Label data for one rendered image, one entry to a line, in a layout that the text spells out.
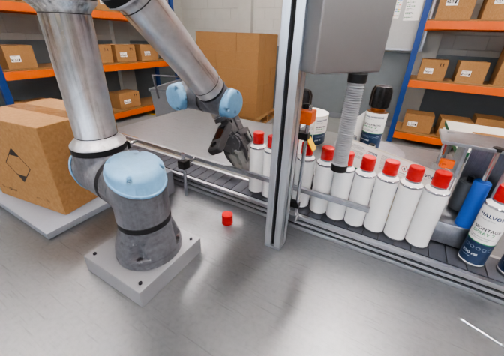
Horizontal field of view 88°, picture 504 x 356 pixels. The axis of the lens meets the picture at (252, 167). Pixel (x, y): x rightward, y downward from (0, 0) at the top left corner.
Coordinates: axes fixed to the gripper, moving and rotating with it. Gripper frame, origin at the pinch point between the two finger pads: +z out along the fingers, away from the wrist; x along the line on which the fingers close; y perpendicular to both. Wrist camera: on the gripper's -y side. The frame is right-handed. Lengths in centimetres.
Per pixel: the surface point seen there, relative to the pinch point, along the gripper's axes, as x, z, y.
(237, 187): 4.6, 3.7, -1.7
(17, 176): 48, -28, -41
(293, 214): -16.2, 13.3, -8.3
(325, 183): -25.4, 8.7, -1.7
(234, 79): 180, -81, 295
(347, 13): -46, -25, -13
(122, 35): 351, -242, 277
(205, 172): 18.5, -4.3, 0.9
